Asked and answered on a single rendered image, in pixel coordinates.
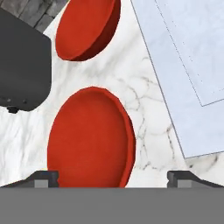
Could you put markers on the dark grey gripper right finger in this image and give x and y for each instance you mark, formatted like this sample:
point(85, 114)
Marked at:
point(180, 178)

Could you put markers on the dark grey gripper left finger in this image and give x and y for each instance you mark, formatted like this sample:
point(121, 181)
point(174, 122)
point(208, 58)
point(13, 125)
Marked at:
point(43, 178)

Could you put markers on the red bowl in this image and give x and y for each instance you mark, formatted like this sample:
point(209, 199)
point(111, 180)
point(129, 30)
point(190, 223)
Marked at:
point(90, 137)
point(86, 27)

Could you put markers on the pale grey sink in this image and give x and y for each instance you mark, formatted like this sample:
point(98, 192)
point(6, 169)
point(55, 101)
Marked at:
point(186, 70)

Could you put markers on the dark grey appliance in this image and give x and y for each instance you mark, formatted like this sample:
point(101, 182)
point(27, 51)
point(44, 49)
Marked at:
point(22, 61)

